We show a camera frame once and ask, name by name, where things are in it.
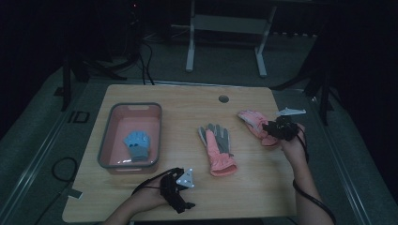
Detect left hand-held gripper cable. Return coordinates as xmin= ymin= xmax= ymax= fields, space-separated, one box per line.
xmin=130 ymin=167 xmax=184 ymax=196

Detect black hanging cables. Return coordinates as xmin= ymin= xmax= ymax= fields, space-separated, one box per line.
xmin=137 ymin=40 xmax=156 ymax=86

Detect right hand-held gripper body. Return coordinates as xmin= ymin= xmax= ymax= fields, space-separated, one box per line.
xmin=270 ymin=107 xmax=307 ymax=143

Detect right hand-held gripper cable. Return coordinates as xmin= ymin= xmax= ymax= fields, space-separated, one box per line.
xmin=292 ymin=125 xmax=338 ymax=225

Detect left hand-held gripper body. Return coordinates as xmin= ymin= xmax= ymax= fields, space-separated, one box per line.
xmin=160 ymin=167 xmax=195 ymax=211

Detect person's right hand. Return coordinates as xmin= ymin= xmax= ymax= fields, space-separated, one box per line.
xmin=280 ymin=123 xmax=309 ymax=170

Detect person's left hand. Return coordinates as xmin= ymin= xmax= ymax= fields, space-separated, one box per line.
xmin=132 ymin=184 xmax=169 ymax=214

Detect black metal stand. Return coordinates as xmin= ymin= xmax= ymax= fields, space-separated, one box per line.
xmin=60 ymin=55 xmax=126 ymax=112
xmin=270 ymin=31 xmax=345 ymax=126

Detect blue knit glove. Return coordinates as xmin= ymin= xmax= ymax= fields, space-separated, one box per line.
xmin=122 ymin=130 xmax=152 ymax=163

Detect white desk frame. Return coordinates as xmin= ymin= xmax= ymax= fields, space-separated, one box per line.
xmin=186 ymin=0 xmax=278 ymax=79

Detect pink plastic basket grey rim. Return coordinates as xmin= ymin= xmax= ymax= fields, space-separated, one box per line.
xmin=97 ymin=102 xmax=163 ymax=174

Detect looped black floor cable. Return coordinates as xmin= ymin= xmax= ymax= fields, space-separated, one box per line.
xmin=34 ymin=157 xmax=79 ymax=225

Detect hand-held gripper cable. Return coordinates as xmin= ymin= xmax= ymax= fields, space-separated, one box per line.
xmin=130 ymin=167 xmax=184 ymax=196
xmin=292 ymin=125 xmax=338 ymax=225

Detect pink padded glove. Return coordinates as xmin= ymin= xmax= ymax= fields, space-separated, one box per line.
xmin=197 ymin=123 xmax=238 ymax=177
xmin=237 ymin=109 xmax=280 ymax=147

